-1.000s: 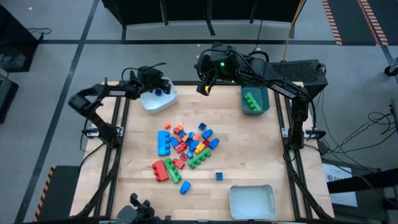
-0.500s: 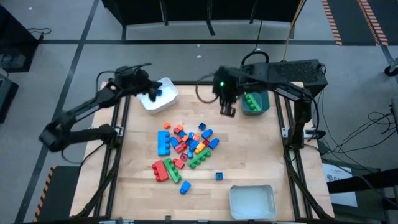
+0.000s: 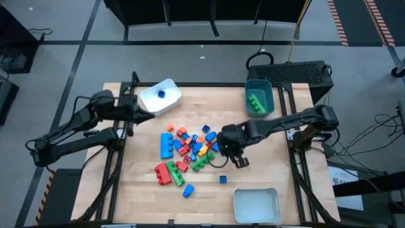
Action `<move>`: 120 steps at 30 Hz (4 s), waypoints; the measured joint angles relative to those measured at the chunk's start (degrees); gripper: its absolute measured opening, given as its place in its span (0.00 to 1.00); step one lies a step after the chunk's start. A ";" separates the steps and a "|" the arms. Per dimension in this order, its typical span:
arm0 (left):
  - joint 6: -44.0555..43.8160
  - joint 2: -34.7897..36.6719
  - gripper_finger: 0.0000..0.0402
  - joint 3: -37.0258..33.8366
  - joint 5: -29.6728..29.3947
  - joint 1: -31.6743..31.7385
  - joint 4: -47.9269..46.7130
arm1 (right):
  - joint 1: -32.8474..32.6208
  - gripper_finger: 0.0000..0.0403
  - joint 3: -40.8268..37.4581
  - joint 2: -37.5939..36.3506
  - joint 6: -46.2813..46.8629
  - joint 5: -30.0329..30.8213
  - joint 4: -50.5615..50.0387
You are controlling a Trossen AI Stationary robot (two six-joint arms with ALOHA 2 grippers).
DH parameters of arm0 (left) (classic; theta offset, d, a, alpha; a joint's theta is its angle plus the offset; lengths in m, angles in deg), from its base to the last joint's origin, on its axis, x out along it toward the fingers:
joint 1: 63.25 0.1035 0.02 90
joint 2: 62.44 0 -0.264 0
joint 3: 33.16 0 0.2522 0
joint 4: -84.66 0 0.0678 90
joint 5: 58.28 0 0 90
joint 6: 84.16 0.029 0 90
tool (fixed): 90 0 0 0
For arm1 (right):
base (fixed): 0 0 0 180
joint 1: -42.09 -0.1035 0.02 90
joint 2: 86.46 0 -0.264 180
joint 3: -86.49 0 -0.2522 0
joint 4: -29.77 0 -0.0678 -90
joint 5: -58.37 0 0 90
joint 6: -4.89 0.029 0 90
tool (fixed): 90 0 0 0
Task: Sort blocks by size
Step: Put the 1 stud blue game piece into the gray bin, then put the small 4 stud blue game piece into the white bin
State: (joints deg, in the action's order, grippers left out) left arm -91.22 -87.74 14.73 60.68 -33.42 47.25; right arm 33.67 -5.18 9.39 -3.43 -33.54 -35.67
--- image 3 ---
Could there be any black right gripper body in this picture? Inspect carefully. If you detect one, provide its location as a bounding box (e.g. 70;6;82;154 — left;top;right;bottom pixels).
217;123;248;158

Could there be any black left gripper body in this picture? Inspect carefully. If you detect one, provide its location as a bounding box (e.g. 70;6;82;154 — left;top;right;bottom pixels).
118;94;140;126

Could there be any long green block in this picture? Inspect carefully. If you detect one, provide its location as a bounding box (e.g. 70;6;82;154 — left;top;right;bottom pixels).
166;161;186;187
247;93;267;115
190;150;216;173

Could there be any long blue block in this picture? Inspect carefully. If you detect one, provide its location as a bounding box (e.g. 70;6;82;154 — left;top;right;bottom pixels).
160;132;175;160

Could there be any long red block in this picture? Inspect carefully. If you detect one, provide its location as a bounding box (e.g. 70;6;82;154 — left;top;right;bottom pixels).
154;162;173;186

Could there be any light grey plastic bin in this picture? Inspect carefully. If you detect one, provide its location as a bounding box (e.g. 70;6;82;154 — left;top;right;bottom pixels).
233;187;282;224

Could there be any teal plastic bin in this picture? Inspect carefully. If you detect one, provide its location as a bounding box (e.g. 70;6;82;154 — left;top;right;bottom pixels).
244;79;275;118

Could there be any black computer case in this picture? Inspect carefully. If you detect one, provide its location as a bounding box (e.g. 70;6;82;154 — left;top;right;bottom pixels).
246;60;335;105

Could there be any white printed paper sheet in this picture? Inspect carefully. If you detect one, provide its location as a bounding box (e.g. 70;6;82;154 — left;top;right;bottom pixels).
327;165;365;212

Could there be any black orange-striped floor mat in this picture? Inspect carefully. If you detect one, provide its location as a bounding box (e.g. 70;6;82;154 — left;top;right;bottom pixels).
327;0;397;48
33;168;84;227

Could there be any black partition screen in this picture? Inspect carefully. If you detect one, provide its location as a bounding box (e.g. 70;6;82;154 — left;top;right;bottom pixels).
103;0;314;42

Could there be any black box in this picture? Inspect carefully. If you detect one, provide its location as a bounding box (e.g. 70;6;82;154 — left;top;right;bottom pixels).
0;74;20;127

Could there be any black beam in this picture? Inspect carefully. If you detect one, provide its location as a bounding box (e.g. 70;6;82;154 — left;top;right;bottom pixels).
332;170;405;199

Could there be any black cabinet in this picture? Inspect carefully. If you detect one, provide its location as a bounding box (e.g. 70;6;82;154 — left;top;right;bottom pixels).
0;4;41;75

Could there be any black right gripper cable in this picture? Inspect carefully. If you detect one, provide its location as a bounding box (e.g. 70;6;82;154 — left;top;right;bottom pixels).
207;154;230;169

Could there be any black table frame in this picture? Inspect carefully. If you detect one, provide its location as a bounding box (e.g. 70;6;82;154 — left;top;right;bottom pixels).
71;71;341;224

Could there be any black looped floor cable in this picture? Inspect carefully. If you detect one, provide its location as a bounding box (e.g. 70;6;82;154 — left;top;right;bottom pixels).
246;18;275;72

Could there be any yellow hanging cable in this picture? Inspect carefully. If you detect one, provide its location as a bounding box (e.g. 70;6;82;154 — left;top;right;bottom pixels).
286;0;313;63

